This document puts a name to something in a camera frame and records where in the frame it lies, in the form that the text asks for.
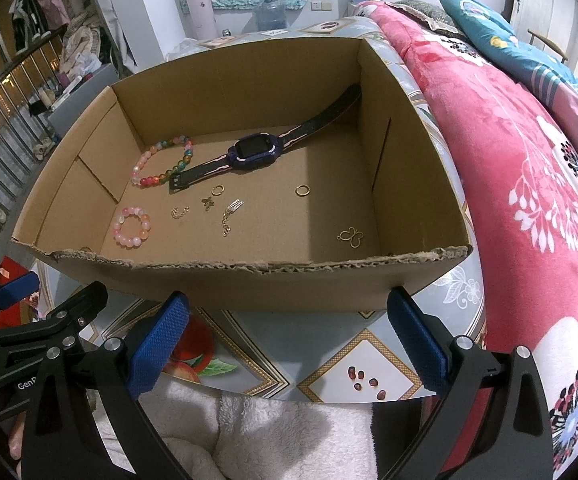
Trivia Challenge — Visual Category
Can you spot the red gift bag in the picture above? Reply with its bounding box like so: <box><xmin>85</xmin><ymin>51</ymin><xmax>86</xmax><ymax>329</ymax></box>
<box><xmin>0</xmin><ymin>257</ymin><xmax>44</xmax><ymax>331</ymax></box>

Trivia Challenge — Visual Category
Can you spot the teal pillow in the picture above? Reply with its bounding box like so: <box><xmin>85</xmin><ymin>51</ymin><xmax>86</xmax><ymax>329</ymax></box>
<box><xmin>439</xmin><ymin>0</ymin><xmax>578</xmax><ymax>111</ymax></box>

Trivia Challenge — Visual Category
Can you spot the multicolour bead bracelet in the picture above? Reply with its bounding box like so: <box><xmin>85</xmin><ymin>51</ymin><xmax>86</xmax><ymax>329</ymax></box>
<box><xmin>130</xmin><ymin>135</ymin><xmax>195</xmax><ymax>189</ymax></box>

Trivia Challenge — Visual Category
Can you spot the blue water jug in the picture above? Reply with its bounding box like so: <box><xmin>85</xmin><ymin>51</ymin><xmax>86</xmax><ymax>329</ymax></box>
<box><xmin>254</xmin><ymin>0</ymin><xmax>289</xmax><ymax>32</ymax></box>

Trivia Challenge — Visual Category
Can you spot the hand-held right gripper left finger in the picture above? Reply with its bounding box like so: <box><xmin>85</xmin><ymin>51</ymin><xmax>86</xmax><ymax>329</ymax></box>
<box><xmin>21</xmin><ymin>292</ymin><xmax>190</xmax><ymax>480</ymax></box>

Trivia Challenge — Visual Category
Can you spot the white cylinder roll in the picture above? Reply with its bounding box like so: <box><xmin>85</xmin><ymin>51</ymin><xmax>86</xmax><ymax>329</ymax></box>
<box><xmin>178</xmin><ymin>0</ymin><xmax>217</xmax><ymax>41</ymax></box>

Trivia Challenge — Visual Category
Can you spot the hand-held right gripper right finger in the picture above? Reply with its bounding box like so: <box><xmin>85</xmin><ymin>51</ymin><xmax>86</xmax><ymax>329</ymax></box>
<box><xmin>371</xmin><ymin>287</ymin><xmax>555</xmax><ymax>480</ymax></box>

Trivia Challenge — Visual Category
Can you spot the white fluffy robe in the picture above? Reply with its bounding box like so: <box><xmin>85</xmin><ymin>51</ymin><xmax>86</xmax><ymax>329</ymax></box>
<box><xmin>86</xmin><ymin>380</ymin><xmax>375</xmax><ymax>480</ymax></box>

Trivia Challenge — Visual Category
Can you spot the hanging dark jacket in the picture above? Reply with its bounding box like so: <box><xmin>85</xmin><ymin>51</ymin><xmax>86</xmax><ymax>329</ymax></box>
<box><xmin>11</xmin><ymin>0</ymin><xmax>52</xmax><ymax>53</ymax></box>

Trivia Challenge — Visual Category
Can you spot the cardboard box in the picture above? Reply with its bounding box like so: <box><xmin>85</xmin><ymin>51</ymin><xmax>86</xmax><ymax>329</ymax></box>
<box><xmin>11</xmin><ymin>35</ymin><xmax>474</xmax><ymax>313</ymax></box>

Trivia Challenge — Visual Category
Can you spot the pink floral blanket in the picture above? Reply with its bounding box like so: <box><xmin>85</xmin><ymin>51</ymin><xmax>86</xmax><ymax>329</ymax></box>
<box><xmin>354</xmin><ymin>0</ymin><xmax>578</xmax><ymax>480</ymax></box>

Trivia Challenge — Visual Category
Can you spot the white plastic bag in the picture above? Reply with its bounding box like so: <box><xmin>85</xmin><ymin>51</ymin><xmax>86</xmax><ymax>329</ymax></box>
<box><xmin>59</xmin><ymin>35</ymin><xmax>102</xmax><ymax>78</ymax></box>

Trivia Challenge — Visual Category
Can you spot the silver clasp chain earring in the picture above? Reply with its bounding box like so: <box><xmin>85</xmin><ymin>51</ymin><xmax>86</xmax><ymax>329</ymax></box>
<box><xmin>220</xmin><ymin>198</ymin><xmax>245</xmax><ymax>237</ymax></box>

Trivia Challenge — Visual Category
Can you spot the gold butterfly outline pendant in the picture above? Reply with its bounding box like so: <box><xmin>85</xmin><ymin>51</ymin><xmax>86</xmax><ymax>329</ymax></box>
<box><xmin>337</xmin><ymin>227</ymin><xmax>365</xmax><ymax>249</ymax></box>

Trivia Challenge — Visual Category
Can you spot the pile of clothes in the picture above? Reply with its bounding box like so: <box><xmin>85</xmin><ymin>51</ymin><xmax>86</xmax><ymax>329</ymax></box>
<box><xmin>61</xmin><ymin>2</ymin><xmax>114</xmax><ymax>61</ymax></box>

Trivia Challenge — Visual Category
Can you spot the pink bead bracelet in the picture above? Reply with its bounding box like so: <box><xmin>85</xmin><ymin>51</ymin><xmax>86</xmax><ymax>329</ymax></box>
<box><xmin>111</xmin><ymin>205</ymin><xmax>152</xmax><ymax>250</ymax></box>

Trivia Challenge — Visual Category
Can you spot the fruit print tablecloth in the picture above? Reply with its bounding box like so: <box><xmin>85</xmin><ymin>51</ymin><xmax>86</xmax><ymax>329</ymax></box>
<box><xmin>34</xmin><ymin>15</ymin><xmax>487</xmax><ymax>403</ymax></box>

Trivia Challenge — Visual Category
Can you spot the grey cabinet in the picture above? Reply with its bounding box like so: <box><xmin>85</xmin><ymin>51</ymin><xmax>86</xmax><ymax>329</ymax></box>
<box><xmin>48</xmin><ymin>62</ymin><xmax>120</xmax><ymax>138</ymax></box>

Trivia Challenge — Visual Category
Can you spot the grey lace pillow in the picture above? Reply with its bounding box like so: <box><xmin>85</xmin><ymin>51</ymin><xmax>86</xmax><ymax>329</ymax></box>
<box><xmin>386</xmin><ymin>0</ymin><xmax>462</xmax><ymax>36</ymax></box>

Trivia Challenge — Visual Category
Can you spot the wooden chair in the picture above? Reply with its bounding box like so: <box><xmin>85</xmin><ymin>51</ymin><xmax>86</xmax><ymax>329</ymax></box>
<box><xmin>526</xmin><ymin>29</ymin><xmax>570</xmax><ymax>63</ymax></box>

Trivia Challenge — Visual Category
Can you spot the purple smartwatch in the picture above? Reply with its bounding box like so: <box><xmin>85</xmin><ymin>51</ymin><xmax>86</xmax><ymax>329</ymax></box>
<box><xmin>169</xmin><ymin>84</ymin><xmax>362</xmax><ymax>193</ymax></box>

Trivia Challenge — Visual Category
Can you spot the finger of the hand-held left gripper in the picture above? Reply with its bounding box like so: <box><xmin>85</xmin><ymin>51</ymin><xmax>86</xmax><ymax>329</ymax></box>
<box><xmin>0</xmin><ymin>281</ymin><xmax>110</xmax><ymax>361</ymax></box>
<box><xmin>0</xmin><ymin>272</ymin><xmax>40</xmax><ymax>333</ymax></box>

